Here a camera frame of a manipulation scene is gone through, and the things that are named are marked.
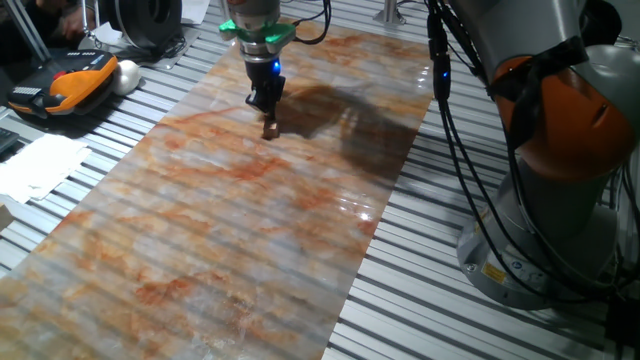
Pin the tan wooden cube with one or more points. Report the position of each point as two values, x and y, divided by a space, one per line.
5 217

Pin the black filament spool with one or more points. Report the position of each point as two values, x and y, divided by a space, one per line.
140 20

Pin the small wooden block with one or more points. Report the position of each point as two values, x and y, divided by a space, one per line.
271 132

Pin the orange black teach pendant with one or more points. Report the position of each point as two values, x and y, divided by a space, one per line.
75 85

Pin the white paper towel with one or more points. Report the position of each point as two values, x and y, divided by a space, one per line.
40 167

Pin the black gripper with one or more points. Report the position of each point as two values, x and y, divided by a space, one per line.
265 80

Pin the thin silver metal rod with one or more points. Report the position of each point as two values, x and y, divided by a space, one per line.
85 15

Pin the white paper sheet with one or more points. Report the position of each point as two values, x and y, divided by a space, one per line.
195 10

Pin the bystander hand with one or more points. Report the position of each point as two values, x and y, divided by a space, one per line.
77 22

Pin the aluminium frame post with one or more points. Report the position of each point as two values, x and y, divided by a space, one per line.
390 14
226 9

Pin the orange marble pattern mat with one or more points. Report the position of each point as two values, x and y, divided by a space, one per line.
200 225

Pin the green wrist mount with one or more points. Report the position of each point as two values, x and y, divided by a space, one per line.
277 36

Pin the slanted aluminium profile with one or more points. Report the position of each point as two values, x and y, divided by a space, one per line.
27 30

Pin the white computer mouse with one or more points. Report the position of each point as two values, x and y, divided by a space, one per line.
126 76

